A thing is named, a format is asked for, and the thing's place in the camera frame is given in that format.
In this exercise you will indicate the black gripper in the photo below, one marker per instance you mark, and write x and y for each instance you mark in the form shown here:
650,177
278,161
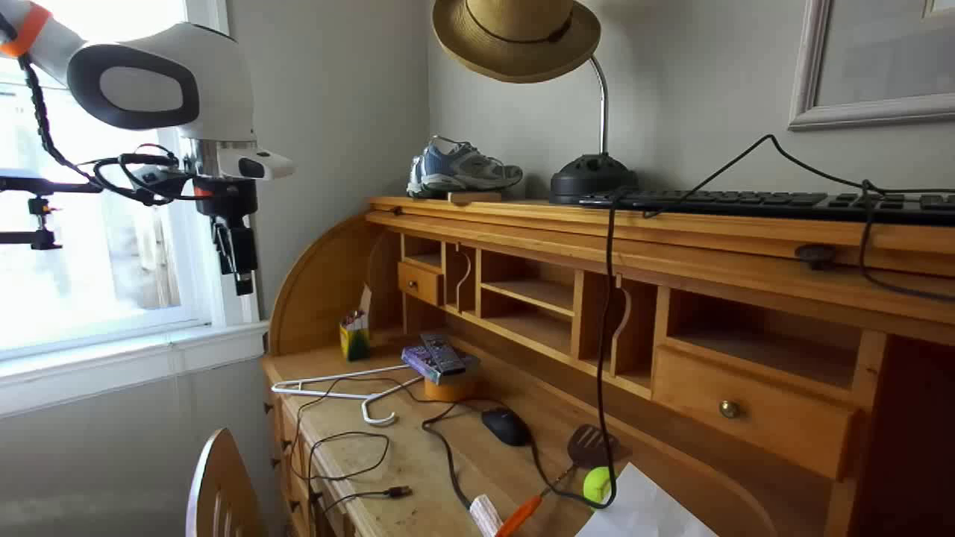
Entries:
227,202

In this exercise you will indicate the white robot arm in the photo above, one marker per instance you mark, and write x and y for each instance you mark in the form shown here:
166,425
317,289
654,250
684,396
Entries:
189,77

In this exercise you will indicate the crayon box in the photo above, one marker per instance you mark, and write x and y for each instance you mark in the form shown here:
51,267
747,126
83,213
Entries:
354,335

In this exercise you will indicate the white plastic hanger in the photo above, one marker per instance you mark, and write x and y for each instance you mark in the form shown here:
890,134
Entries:
362,384

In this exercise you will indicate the grey blue sneaker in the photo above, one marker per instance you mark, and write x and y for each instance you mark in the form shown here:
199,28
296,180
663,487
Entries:
454,164

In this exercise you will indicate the wooden roll-top desk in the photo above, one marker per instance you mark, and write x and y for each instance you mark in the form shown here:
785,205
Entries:
778,375

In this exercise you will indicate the orange tape roll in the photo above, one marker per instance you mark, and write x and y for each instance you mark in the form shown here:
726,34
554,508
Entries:
450,389

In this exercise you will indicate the straw hat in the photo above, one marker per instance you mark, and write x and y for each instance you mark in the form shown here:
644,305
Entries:
517,40

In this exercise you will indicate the black computer mouse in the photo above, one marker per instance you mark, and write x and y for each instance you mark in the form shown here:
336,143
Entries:
505,428

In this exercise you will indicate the yellow tennis ball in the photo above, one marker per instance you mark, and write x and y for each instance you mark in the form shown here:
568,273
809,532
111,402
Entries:
597,484

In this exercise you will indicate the white paper sheet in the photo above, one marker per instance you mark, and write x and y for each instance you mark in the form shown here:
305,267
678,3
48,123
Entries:
644,508

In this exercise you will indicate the framed picture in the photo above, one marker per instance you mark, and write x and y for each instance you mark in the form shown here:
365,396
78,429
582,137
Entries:
875,64

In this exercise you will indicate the black keyboard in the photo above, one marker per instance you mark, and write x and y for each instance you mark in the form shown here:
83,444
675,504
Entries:
936,208

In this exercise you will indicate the black camera stand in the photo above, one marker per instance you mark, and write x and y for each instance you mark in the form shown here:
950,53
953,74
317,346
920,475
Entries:
39,205

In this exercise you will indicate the black spatula orange handle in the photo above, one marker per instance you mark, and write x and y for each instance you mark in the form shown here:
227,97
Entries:
590,447

